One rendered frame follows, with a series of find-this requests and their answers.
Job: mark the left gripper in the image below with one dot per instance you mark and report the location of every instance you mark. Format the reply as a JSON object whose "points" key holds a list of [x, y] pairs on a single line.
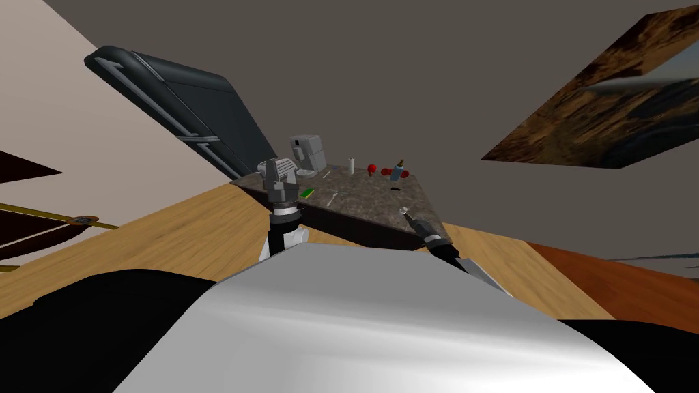
{"points": [[283, 193]]}

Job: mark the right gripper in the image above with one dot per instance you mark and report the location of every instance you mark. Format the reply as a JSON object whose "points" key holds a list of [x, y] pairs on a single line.
{"points": [[421, 226]]}

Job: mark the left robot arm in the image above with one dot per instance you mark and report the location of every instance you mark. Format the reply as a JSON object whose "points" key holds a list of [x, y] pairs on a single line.
{"points": [[98, 333]]}

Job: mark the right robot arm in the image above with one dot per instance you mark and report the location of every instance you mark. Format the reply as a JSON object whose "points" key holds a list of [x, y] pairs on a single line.
{"points": [[442, 252]]}

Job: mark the grey round plate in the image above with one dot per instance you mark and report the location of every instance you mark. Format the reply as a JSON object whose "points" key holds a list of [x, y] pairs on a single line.
{"points": [[306, 173]]}

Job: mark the green sponge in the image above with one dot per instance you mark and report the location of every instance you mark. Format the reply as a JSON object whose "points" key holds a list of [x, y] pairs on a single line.
{"points": [[307, 193]]}

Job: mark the grey coffee machine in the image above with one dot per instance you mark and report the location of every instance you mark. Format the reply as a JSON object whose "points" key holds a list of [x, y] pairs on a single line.
{"points": [[310, 150]]}

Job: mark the blue bottle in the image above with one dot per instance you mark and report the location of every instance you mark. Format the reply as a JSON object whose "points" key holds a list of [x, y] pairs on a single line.
{"points": [[397, 172]]}

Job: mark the red apple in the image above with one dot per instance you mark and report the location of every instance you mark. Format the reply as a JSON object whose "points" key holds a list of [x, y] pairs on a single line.
{"points": [[372, 169]]}

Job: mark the dark grey fridge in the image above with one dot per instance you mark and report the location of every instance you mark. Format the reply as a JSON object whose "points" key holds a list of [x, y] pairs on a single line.
{"points": [[191, 109]]}

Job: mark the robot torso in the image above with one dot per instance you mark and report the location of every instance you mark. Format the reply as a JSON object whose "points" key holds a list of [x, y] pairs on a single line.
{"points": [[349, 327]]}

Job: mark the brown picture on wall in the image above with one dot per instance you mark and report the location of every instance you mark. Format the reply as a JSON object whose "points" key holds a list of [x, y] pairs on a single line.
{"points": [[590, 114]]}

